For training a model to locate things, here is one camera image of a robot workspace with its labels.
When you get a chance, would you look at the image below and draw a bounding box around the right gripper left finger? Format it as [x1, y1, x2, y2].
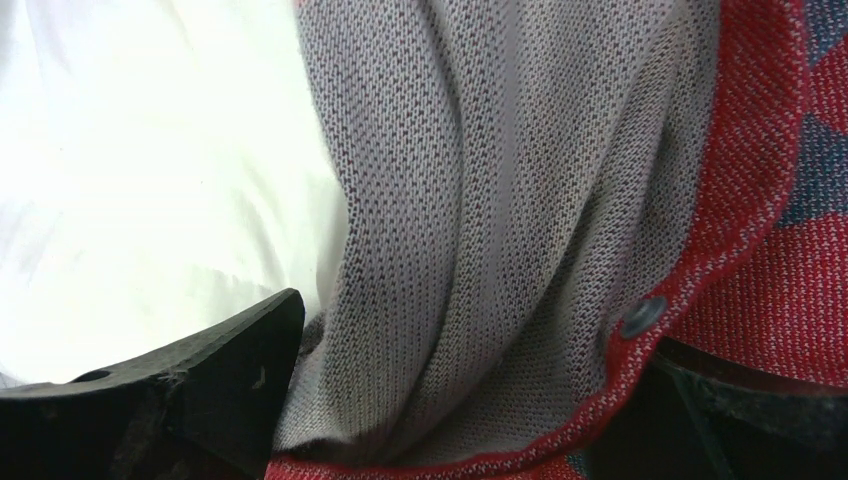
[1, 289, 305, 479]

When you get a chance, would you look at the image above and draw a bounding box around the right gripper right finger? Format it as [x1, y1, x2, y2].
[586, 339, 847, 479]

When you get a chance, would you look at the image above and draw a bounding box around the white pillow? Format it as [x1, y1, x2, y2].
[0, 0, 723, 468]

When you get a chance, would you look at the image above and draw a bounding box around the red printed pillowcase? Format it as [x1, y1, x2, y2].
[267, 1, 847, 479]

